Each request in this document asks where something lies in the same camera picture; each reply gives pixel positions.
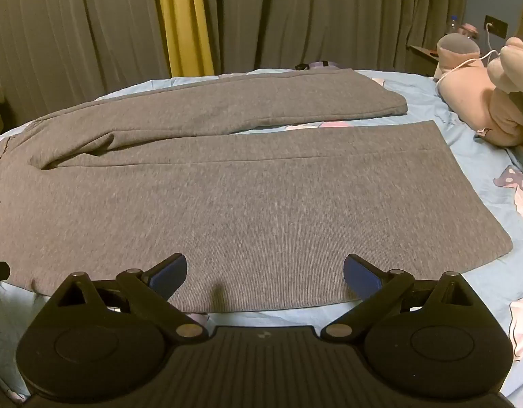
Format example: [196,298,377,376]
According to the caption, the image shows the grey pants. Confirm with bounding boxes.
[0,68,513,313]

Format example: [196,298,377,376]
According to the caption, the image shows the grey curtain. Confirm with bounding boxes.
[210,0,472,74]
[0,0,171,139]

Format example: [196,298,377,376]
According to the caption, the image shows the dark wall socket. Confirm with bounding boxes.
[484,14,509,39]

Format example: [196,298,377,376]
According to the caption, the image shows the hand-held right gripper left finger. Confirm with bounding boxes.
[51,254,209,341]

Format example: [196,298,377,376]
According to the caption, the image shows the grey and pink round plush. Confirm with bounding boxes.
[437,33,480,81]

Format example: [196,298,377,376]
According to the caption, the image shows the blue mushroom print bed sheet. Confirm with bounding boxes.
[0,67,523,404]

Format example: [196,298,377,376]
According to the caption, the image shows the wooden nightstand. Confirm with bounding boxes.
[408,45,441,78]

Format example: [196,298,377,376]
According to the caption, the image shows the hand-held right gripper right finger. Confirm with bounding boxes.
[321,254,480,341]

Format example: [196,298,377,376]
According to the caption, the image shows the white charging cable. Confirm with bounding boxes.
[433,23,501,91]

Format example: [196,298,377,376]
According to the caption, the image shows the purple object with black strap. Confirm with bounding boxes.
[295,61,341,71]

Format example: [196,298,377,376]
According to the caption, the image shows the cream plush toy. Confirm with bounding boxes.
[486,36,523,127]

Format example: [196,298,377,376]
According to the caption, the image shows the yellow curtain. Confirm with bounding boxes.
[153,0,215,78]

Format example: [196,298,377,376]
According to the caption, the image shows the pink plush toy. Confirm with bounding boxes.
[435,60,523,147]

